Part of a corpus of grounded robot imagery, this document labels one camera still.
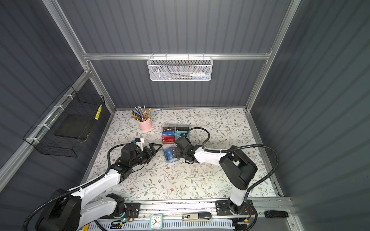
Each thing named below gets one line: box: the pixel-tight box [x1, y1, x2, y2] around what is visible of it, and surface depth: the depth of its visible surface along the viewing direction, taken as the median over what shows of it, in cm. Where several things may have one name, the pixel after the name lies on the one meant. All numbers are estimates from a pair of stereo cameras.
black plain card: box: [175, 126, 189, 132], surface depth 100 cm
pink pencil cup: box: [136, 117, 153, 132], surface depth 107 cm
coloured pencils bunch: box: [130, 104, 152, 122], surface depth 104 cm
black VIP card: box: [162, 127, 176, 132], surface depth 101 cm
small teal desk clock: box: [149, 214, 164, 230], surface depth 70 cm
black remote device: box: [264, 210, 289, 219], surface depth 71 cm
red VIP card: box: [161, 136, 176, 144], surface depth 101 cm
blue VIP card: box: [162, 131, 175, 137], surface depth 101 cm
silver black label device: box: [182, 212, 213, 222], surface depth 70 cm
